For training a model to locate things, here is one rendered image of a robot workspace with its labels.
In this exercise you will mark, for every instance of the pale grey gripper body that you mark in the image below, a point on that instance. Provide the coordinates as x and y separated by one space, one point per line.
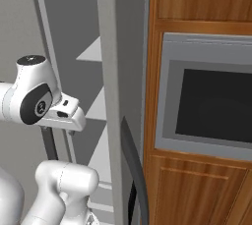
74 121

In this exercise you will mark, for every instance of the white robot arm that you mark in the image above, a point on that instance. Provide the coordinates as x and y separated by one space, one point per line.
49 183

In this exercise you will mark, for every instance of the white fridge shelf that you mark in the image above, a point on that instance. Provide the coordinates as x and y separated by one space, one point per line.
93 53
98 107
101 160

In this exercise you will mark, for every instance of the white fridge drawer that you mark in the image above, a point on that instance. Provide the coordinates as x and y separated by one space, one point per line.
104 199

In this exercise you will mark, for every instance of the grey fridge door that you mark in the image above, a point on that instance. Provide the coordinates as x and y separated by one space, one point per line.
126 55

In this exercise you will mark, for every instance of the grey built-in oven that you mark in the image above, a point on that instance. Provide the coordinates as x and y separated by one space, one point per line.
210 104

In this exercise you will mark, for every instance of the wooden cupboard frame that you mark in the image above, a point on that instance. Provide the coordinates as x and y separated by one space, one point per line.
151 71

